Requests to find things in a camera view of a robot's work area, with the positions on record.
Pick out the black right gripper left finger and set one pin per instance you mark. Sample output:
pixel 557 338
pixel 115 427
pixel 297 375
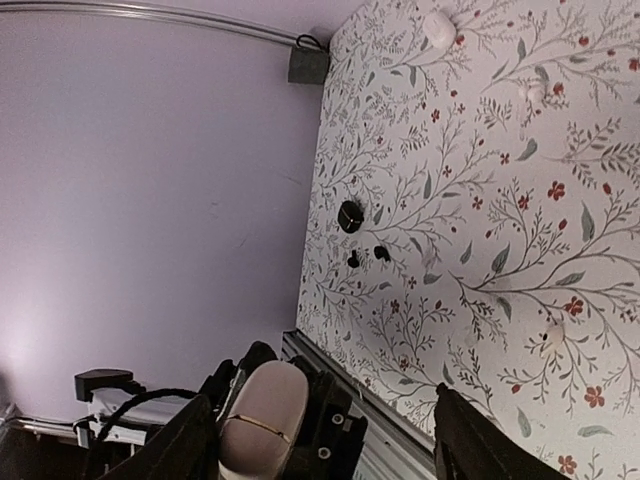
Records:
pixel 186 447

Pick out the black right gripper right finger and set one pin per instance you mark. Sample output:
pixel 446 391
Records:
pixel 469 446

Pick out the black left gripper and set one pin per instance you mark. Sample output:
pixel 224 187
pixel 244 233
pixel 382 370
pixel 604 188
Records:
pixel 330 440

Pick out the white earbud charging case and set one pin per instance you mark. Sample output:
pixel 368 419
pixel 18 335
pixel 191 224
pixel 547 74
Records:
pixel 259 433

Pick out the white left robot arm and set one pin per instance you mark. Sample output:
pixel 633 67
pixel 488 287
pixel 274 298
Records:
pixel 123 416

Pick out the black round earbud case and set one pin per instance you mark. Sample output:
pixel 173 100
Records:
pixel 350 216

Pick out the small white oval case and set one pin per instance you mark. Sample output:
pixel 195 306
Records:
pixel 439 30

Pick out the white earbud with black dot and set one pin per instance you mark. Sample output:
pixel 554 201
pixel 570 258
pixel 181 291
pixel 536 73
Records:
pixel 552 339

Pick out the black earbud left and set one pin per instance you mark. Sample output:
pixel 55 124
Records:
pixel 353 261

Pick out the black earbud right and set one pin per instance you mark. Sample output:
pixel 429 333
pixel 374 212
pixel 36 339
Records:
pixel 381 253

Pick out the floral patterned table mat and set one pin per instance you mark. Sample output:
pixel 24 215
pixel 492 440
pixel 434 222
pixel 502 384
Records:
pixel 491 238

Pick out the grey mug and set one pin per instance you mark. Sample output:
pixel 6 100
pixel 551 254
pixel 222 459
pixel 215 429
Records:
pixel 309 61

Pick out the left aluminium frame post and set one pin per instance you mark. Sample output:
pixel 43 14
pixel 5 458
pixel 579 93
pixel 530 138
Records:
pixel 156 13

